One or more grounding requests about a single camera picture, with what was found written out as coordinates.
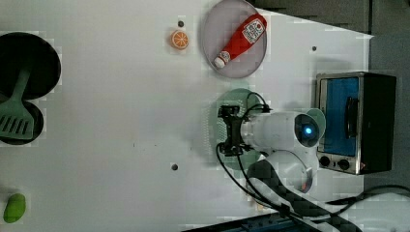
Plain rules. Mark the grey round plate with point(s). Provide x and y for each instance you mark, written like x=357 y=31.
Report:
x=219 y=25

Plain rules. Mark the red ketchup bottle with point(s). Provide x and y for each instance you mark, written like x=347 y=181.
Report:
x=245 y=37

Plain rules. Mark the mint green round plate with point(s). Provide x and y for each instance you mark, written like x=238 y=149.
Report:
x=320 y=120

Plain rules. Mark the black toaster oven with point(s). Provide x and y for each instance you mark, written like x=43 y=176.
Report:
x=359 y=108

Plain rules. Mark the mint green oval strainer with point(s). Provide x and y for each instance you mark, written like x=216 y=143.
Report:
x=214 y=130

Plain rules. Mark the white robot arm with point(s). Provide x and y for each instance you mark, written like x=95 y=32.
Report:
x=262 y=143

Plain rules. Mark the green spatula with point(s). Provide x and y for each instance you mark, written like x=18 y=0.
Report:
x=16 y=121

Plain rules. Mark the black cylindrical cup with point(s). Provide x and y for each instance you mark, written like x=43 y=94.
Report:
x=37 y=130
x=21 y=51

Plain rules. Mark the orange slice toy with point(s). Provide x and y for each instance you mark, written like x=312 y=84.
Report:
x=179 y=40

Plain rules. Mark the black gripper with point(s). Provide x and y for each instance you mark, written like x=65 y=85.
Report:
x=234 y=145

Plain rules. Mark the green pickle toy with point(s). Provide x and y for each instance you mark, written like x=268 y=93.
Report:
x=15 y=208

